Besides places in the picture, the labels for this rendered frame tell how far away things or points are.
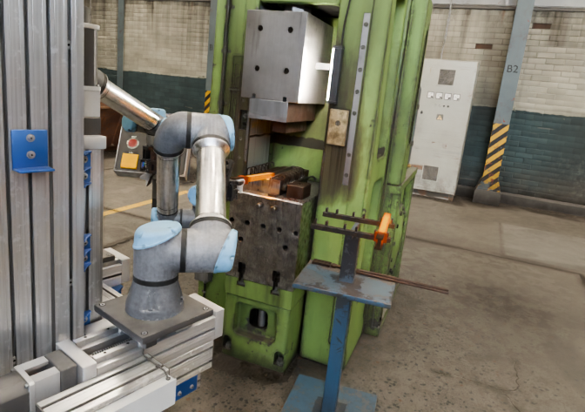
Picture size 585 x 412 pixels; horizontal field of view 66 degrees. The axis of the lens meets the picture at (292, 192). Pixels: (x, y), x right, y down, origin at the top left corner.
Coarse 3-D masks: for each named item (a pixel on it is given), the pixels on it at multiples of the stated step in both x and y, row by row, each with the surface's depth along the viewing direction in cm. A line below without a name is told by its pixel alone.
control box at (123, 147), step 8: (120, 136) 221; (128, 136) 222; (136, 136) 222; (144, 136) 223; (120, 144) 220; (144, 144) 222; (120, 152) 219; (128, 152) 219; (136, 152) 220; (184, 152) 222; (120, 160) 218; (184, 160) 221; (120, 168) 217; (184, 168) 220; (128, 176) 223; (136, 176) 222; (184, 176) 219
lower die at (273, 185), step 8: (272, 168) 255; (280, 168) 252; (296, 168) 251; (272, 176) 222; (280, 176) 228; (296, 176) 238; (304, 176) 250; (248, 184) 224; (256, 184) 223; (264, 184) 221; (272, 184) 219; (280, 184) 219; (264, 192) 222; (272, 192) 220; (280, 192) 221
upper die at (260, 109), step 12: (252, 108) 216; (264, 108) 214; (276, 108) 212; (288, 108) 211; (300, 108) 226; (312, 108) 243; (276, 120) 213; (288, 120) 214; (300, 120) 229; (312, 120) 246
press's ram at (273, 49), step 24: (264, 24) 207; (288, 24) 203; (312, 24) 207; (264, 48) 209; (288, 48) 205; (312, 48) 212; (264, 72) 211; (288, 72) 207; (312, 72) 218; (264, 96) 213; (288, 96) 209; (312, 96) 224
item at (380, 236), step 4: (384, 216) 194; (388, 216) 195; (384, 220) 187; (388, 220) 188; (380, 224) 181; (384, 224) 182; (388, 224) 188; (380, 228) 175; (384, 228) 176; (376, 232) 168; (380, 232) 167; (384, 232) 171; (376, 236) 161; (380, 236) 161; (384, 236) 167; (376, 240) 168; (380, 240) 159; (384, 240) 167; (376, 244) 164; (380, 244) 164; (376, 248) 160; (380, 248) 160
